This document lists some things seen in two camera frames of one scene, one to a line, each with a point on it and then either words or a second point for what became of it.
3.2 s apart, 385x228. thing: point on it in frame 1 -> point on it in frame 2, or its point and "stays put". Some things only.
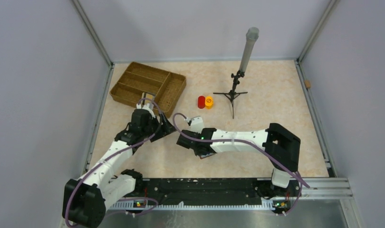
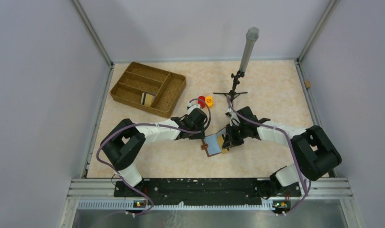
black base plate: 200,189 stays put
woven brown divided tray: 139,81 stays put
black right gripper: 196,153 -> 231,141
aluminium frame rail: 333,188 stays put
